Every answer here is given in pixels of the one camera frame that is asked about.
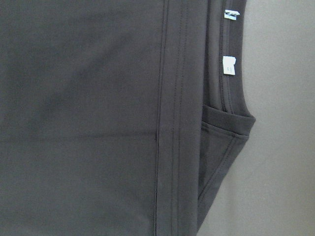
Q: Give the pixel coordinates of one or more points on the brown t-shirt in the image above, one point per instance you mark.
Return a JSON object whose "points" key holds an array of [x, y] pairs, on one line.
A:
{"points": [[118, 117]]}

